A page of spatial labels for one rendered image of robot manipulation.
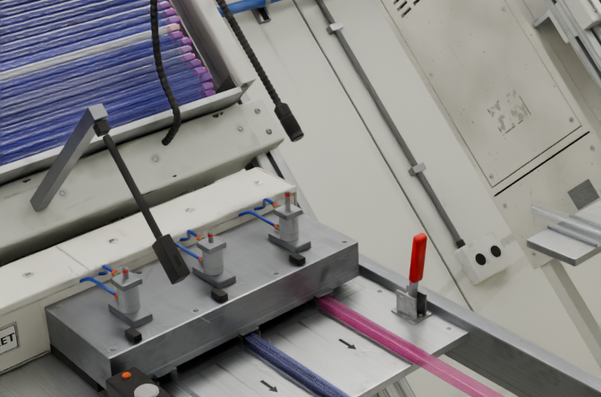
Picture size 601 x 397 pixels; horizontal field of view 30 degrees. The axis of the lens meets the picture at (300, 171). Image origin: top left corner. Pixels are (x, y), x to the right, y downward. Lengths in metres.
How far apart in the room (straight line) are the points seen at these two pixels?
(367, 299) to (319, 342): 0.10
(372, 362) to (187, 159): 0.38
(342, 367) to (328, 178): 2.18
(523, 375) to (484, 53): 1.06
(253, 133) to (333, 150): 1.95
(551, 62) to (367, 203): 1.41
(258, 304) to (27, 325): 0.25
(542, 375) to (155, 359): 0.40
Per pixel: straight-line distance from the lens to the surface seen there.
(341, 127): 3.47
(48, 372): 1.25
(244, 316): 1.24
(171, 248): 1.09
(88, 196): 1.35
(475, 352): 1.27
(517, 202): 2.25
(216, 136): 1.45
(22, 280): 1.27
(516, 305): 3.57
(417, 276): 1.25
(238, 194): 1.39
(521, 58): 2.13
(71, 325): 1.21
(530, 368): 1.22
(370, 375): 1.20
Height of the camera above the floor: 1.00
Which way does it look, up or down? 10 degrees up
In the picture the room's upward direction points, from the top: 29 degrees counter-clockwise
